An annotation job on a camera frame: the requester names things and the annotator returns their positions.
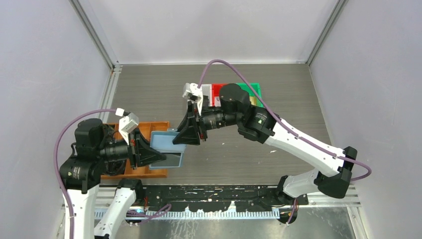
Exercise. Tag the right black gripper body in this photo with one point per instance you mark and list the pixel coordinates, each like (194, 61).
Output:
(210, 120)

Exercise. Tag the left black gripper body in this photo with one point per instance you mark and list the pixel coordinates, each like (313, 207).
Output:
(115, 151)

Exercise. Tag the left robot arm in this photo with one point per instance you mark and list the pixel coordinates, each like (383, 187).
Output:
(81, 175)

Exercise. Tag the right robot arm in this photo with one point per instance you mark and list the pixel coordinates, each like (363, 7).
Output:
(332, 171)

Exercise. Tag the gold cards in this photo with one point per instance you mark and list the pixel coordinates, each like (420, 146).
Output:
(254, 101)

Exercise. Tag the orange wooden divider tray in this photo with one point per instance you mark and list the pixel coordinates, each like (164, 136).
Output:
(144, 172)

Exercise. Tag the white plastic bin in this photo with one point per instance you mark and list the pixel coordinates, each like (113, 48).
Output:
(207, 95)

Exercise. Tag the red plastic bin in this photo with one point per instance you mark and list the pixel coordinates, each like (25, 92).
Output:
(215, 90)

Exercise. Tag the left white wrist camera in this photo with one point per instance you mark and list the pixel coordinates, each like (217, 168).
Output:
(127, 123)

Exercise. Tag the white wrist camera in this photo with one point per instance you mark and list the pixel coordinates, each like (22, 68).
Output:
(127, 123)
(193, 93)

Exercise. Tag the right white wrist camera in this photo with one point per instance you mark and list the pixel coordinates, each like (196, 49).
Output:
(193, 93)

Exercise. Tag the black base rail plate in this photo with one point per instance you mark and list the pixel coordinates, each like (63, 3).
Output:
(209, 198)

